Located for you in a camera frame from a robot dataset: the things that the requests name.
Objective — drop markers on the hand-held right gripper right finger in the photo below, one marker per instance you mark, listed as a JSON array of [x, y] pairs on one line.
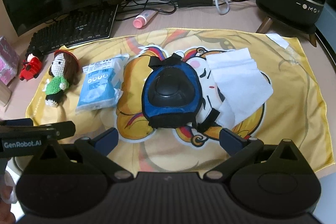
[[231, 142]]

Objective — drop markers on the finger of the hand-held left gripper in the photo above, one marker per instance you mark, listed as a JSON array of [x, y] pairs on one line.
[[22, 122], [52, 129]]

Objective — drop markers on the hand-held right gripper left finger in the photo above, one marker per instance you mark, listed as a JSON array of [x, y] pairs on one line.
[[107, 140]]

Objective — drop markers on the crochet doll with green dress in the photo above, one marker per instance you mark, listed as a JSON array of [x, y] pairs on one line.
[[58, 82]]

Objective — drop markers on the white paper tissue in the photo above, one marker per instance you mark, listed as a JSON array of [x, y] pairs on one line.
[[239, 82]]

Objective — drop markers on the blue and black knee pad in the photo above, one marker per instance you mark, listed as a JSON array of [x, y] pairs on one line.
[[170, 87]]

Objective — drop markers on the light wooden block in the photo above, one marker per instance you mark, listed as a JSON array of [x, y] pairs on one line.
[[4, 95]]

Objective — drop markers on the red toy figure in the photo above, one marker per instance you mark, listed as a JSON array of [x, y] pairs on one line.
[[31, 67]]

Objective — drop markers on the blue wet wipes packet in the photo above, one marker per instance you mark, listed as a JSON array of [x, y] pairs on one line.
[[98, 85]]

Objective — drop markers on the pink box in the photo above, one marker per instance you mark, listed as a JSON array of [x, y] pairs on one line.
[[8, 61]]

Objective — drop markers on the yellow printed cloth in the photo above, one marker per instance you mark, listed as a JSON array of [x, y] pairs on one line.
[[296, 98]]

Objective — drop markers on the black keyboard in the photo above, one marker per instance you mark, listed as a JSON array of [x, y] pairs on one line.
[[76, 27]]

